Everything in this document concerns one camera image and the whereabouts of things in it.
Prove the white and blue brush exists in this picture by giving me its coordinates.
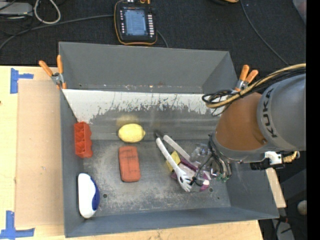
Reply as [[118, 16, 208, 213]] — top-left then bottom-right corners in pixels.
[[77, 172, 101, 219]]

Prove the black cylinder on white bracket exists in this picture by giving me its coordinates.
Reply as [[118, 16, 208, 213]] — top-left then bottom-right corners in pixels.
[[249, 150, 301, 171]]

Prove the yellow lemon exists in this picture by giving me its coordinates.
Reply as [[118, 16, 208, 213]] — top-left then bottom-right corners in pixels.
[[117, 123, 146, 144]]

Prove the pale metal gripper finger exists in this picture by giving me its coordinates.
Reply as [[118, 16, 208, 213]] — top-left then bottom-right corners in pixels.
[[191, 169, 212, 185], [193, 179, 210, 193]]

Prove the red plastic toy brick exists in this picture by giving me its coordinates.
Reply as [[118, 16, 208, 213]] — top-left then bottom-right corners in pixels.
[[73, 121, 94, 159]]

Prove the yellow sponge piece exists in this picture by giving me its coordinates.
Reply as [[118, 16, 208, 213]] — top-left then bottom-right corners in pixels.
[[165, 150, 182, 173]]

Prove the purple and white packet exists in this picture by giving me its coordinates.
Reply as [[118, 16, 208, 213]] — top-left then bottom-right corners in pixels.
[[170, 158, 211, 193]]

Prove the red-brown flat block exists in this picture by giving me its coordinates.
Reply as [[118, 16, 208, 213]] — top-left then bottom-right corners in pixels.
[[118, 145, 142, 183]]

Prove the grey metal bin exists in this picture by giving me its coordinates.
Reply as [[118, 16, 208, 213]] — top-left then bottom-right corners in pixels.
[[57, 41, 280, 239]]

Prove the brown cardboard board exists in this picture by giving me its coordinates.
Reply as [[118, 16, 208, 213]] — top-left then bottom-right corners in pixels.
[[14, 79, 66, 229]]

